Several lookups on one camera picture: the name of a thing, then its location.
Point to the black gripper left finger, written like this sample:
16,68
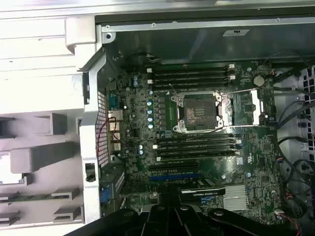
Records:
152,221

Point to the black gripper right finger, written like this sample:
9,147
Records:
194,221

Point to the metal socket cover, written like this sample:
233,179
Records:
256,103

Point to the CPU socket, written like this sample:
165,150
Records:
199,111

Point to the black graphics card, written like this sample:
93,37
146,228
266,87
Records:
204,193

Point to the silver finned heat sink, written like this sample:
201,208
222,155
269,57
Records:
235,197

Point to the blue expansion slot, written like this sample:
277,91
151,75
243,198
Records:
172,177

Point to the black RAM slot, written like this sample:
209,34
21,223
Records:
189,84
197,149
189,68
189,73
197,155
197,143
197,137
189,79

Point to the green motherboard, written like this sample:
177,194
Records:
246,152

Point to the open black PC case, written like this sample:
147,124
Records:
91,118

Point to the green RAM stick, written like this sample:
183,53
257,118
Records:
29,197

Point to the grey parts rack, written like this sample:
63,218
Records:
41,157

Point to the silver metal drive cage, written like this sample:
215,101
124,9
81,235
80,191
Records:
286,108

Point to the coin cell battery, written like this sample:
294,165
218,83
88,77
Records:
259,80

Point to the white label sticker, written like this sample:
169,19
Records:
236,33

